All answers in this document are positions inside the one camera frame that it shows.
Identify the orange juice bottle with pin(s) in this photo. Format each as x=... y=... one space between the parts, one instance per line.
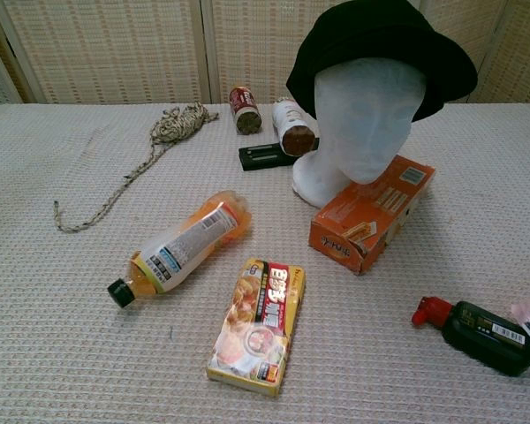
x=190 y=247

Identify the white foam mannequin head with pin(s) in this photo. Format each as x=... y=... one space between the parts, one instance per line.
x=362 y=119

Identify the black sauce bottle red cap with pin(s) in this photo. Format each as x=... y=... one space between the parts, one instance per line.
x=481 y=335

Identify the black flat bar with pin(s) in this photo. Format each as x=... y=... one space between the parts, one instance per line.
x=260 y=156

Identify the white label drink bottle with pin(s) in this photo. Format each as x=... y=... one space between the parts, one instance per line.
x=289 y=121

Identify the orange cardboard box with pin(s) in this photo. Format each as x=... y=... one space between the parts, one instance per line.
x=362 y=212

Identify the red label drink bottle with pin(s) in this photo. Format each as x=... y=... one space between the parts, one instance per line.
x=245 y=110

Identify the yellow snack packet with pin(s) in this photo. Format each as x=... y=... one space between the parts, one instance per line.
x=256 y=327

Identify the white woven tablecloth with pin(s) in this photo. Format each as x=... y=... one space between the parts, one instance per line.
x=70 y=309

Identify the beige woven folding screen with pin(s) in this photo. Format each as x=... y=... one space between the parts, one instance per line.
x=115 y=44

